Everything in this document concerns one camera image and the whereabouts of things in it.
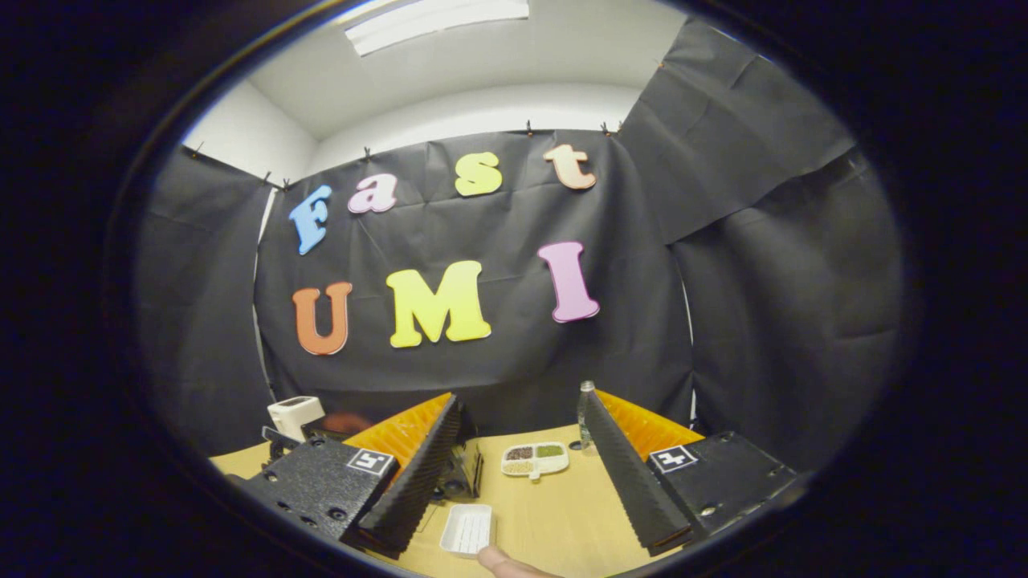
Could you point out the clear plastic water bottle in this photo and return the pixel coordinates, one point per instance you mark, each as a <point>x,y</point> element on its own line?
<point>585,386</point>

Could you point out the white toaster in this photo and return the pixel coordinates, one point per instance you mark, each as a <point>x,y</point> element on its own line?
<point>295,413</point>

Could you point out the white divided plate with grains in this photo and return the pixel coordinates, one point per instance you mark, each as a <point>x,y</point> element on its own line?
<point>534,459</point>

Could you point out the black backdrop cloth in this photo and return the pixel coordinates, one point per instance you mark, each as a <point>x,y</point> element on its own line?
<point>514,225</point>

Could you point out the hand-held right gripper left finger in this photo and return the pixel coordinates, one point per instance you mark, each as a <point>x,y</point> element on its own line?
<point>426,474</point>

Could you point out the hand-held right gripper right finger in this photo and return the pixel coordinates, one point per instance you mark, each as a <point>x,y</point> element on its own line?
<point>622,474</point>

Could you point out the large ceiling light panel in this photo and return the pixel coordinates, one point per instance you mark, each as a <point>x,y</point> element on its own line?
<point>438,24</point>

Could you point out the white ribbed plastic tray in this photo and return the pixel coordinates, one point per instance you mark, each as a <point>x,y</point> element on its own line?
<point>467,530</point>

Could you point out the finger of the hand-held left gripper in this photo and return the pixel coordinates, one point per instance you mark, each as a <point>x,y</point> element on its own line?
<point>281,444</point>

